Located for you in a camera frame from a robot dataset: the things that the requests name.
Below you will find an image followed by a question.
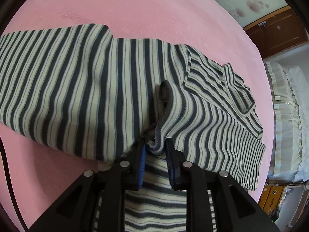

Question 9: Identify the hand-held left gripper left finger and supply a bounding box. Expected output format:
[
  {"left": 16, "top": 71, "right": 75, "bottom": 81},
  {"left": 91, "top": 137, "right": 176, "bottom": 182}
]
[{"left": 29, "top": 138, "right": 148, "bottom": 232}]

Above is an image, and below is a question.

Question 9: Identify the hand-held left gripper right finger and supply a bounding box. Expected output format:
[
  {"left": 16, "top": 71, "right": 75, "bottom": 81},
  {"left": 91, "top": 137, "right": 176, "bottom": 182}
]
[{"left": 165, "top": 138, "right": 280, "bottom": 232}]

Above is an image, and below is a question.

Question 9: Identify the striped shirt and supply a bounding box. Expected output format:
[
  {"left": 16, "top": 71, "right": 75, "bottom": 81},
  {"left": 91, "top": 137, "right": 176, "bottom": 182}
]
[{"left": 0, "top": 24, "right": 266, "bottom": 232}]

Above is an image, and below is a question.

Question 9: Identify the yellow wooden drawer cabinet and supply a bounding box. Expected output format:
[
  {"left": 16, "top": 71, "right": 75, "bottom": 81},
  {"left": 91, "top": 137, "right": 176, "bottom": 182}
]
[{"left": 258, "top": 185, "right": 286, "bottom": 215}]

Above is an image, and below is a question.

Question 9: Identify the pink bed sheet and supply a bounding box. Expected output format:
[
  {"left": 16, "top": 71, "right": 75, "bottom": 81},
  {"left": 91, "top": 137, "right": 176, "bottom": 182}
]
[{"left": 0, "top": 0, "right": 274, "bottom": 232}]

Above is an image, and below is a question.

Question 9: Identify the brown wooden cabinet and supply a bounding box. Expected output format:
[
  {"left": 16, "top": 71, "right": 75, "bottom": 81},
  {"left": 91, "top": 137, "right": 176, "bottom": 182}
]
[{"left": 243, "top": 6, "right": 309, "bottom": 58}]

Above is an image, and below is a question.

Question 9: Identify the floral glass wardrobe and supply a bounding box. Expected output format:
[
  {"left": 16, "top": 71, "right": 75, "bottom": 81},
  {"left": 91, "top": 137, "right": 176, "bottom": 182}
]
[{"left": 191, "top": 0, "right": 289, "bottom": 27}]

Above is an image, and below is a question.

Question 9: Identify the black cable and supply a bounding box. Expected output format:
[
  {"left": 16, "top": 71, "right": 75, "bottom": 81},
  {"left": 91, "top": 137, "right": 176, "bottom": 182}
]
[{"left": 0, "top": 138, "right": 28, "bottom": 231}]

